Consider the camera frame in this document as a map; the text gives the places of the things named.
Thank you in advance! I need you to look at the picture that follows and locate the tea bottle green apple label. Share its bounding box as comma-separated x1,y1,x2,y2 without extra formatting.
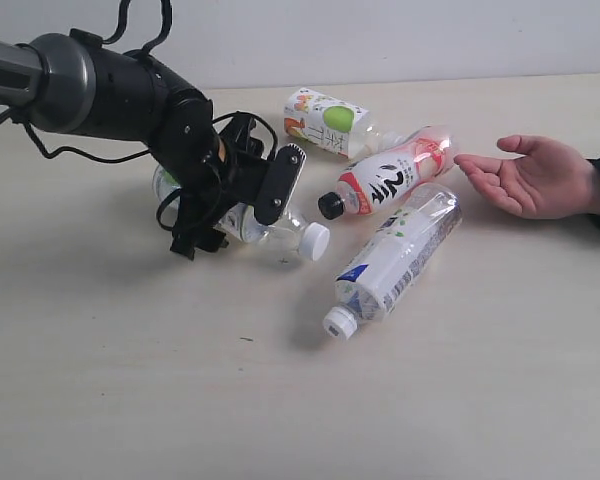
283,88,410,160

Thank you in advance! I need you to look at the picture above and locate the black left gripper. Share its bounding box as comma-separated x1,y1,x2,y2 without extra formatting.
157,97,306,260

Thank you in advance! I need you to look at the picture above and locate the person's open hand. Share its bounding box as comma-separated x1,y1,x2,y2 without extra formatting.
454,135,600,220

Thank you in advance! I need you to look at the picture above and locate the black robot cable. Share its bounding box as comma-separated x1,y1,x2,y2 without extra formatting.
0,0,281,236

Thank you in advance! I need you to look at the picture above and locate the clear bottle white blue label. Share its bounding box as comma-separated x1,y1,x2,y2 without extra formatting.
323,183,462,340

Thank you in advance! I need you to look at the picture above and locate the clear bottle green lime label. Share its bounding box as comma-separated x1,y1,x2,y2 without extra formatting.
152,164,331,262

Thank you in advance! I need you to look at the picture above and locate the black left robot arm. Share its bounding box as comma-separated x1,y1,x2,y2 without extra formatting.
0,29,306,258

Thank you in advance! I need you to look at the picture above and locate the peach bottle black cap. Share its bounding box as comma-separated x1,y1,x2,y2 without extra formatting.
318,126,456,220

